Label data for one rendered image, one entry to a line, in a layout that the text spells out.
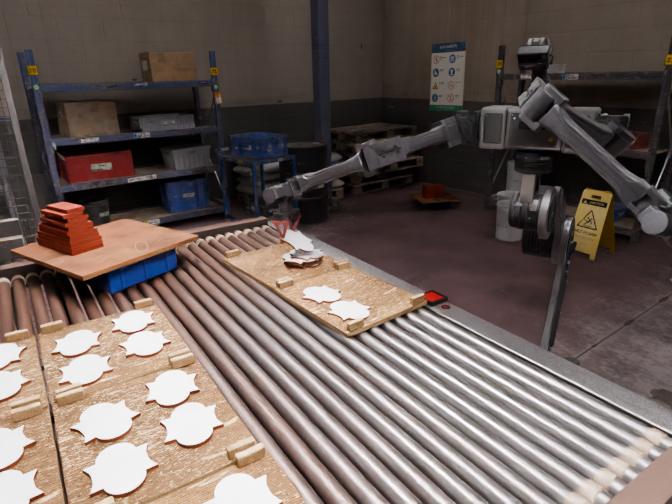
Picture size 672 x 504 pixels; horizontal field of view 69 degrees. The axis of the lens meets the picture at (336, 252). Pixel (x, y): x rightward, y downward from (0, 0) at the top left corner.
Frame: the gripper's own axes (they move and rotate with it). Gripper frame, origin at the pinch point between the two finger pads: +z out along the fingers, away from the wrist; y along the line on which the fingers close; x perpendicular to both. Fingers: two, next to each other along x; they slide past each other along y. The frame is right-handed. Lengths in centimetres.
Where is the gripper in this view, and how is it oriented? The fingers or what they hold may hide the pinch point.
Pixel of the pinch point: (287, 233)
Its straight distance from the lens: 196.1
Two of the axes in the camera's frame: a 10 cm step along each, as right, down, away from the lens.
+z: 0.3, 9.4, 3.5
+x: 8.9, 1.4, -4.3
